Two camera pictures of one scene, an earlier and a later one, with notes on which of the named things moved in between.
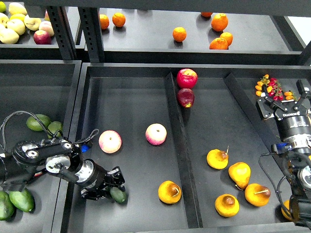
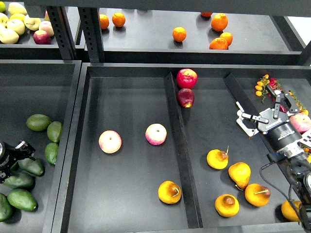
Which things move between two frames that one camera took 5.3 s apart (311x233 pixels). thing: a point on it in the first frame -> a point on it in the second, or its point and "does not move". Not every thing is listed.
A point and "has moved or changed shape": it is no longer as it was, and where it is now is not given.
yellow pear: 169,192 does not move
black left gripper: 91,175 -> 9,155
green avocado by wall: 54,127 does not move
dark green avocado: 118,195 has moved or changed shape
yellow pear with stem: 257,195 does not move
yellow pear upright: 240,174 does not move
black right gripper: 295,124 -> 281,134
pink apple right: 156,134 does not move
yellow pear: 217,158 does not move
